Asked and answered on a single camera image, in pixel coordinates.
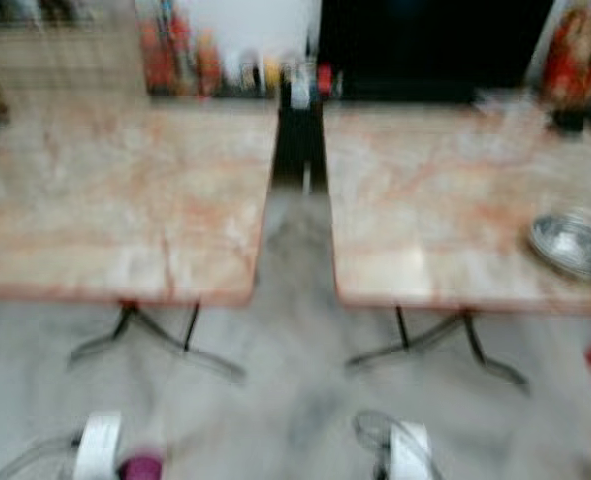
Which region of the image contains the orange sauce bottle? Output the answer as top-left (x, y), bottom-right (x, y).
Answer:
top-left (196, 32), bottom-right (223, 98)

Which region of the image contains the metal table base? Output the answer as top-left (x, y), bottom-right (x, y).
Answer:
top-left (344, 306), bottom-right (532, 391)
top-left (68, 300), bottom-right (248, 385)

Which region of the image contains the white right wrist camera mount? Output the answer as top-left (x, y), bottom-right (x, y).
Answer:
top-left (388, 421), bottom-right (438, 480)

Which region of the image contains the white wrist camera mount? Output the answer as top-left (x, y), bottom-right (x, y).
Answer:
top-left (72, 411), bottom-right (123, 480)
top-left (388, 421), bottom-right (438, 480)

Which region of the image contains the woven wooden crate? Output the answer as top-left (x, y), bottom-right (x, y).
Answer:
top-left (0, 24), bottom-right (148, 101)

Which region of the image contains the pink marble table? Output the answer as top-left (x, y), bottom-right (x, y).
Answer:
top-left (0, 96), bottom-right (280, 305)
top-left (323, 98), bottom-right (591, 315)

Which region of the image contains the yellow jar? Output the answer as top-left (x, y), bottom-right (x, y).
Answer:
top-left (261, 56), bottom-right (282, 94)

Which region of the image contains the black screen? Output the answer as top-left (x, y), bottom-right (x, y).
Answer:
top-left (318, 0), bottom-right (558, 102)

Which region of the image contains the red decorative figure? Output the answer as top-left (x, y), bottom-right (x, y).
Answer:
top-left (540, 4), bottom-right (591, 111)

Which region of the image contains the purple cup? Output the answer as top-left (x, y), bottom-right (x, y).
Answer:
top-left (119, 452), bottom-right (165, 480)

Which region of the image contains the clear drinking glass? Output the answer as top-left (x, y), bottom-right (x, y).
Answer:
top-left (352, 409), bottom-right (402, 467)

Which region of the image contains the white cup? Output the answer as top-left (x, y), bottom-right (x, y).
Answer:
top-left (289, 70), bottom-right (313, 110)

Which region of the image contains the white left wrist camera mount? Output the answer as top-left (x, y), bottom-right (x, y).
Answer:
top-left (72, 411), bottom-right (123, 480)

